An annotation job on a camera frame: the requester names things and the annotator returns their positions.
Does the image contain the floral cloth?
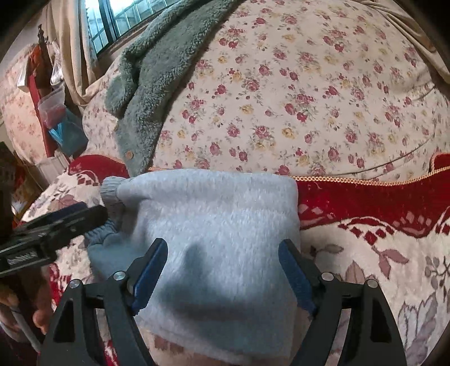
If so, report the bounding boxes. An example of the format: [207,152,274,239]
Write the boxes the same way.
[0,46,48,166]

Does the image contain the red patterned blanket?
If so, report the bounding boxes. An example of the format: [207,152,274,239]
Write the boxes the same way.
[21,153,450,366]

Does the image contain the red wooden headboard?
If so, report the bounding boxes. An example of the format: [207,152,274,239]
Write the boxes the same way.
[26,24,57,159]

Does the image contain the grey-green fleece jacket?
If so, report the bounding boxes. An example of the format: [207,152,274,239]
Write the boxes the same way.
[105,0,243,177]

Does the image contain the window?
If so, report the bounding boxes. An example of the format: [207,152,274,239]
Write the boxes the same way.
[84,0,183,59]

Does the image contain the beige sheet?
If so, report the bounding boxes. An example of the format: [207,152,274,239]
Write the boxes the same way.
[362,0,448,85]

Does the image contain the beige curtain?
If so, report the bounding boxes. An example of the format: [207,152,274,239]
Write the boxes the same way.
[46,0,101,106]

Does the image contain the clear plastic bag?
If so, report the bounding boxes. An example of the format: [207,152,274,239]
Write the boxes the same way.
[37,84,67,129]

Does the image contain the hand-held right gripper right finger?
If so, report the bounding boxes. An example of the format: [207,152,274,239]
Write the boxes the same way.
[278,238,408,366]

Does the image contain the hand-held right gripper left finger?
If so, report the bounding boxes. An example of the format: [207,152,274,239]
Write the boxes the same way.
[40,238,168,366]

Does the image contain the floral quilt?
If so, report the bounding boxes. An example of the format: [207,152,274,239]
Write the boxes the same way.
[82,0,450,184]

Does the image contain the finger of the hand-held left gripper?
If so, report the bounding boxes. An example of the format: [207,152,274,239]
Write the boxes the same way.
[14,202,109,247]

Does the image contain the person's left hand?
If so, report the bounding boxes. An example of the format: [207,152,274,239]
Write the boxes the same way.
[0,276,57,338]

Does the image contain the light grey fleece pants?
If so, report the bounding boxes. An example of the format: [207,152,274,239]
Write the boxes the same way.
[86,169,306,365]

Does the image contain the white cable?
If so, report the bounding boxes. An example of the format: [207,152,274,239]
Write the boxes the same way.
[10,305,42,353]

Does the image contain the blue cloth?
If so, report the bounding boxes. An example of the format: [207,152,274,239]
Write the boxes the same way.
[47,109,88,157]

